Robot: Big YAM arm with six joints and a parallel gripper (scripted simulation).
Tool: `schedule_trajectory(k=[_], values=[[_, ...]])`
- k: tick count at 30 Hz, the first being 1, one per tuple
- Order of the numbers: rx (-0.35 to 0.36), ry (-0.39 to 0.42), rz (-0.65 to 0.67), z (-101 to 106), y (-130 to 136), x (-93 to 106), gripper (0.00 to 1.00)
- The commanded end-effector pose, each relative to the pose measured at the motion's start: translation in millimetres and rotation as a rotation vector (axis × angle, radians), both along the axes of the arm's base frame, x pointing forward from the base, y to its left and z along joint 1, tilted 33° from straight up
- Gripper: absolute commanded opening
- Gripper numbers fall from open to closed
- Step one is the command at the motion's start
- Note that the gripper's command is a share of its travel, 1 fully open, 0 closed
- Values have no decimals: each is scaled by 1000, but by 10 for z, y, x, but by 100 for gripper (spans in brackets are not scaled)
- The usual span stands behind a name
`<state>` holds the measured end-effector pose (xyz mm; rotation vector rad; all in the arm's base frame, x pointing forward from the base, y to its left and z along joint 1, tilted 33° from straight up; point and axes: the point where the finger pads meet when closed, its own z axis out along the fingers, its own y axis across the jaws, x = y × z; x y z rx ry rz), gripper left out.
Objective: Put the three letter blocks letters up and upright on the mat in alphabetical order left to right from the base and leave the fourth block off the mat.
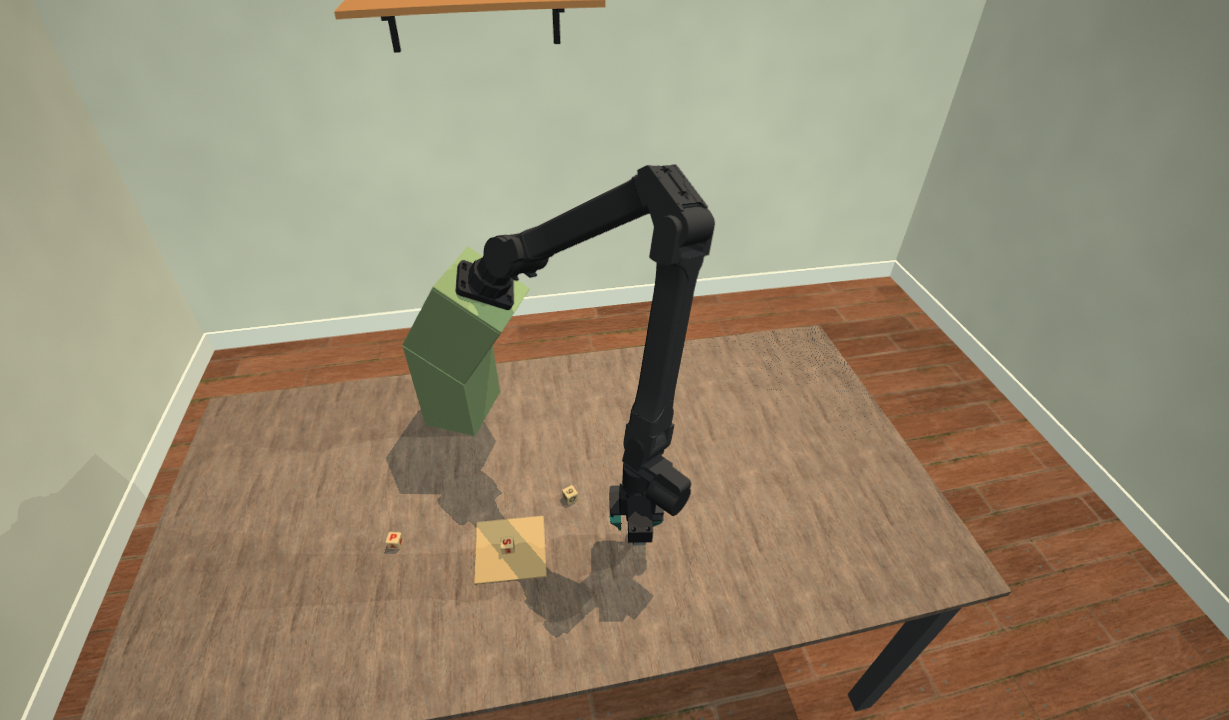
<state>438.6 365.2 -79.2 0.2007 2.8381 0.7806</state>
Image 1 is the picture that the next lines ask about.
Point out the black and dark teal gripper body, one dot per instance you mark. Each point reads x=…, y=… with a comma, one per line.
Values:
x=614, y=503

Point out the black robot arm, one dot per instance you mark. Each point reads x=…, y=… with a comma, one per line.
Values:
x=662, y=190

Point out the light orange mat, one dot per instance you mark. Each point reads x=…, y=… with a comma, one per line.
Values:
x=528, y=561

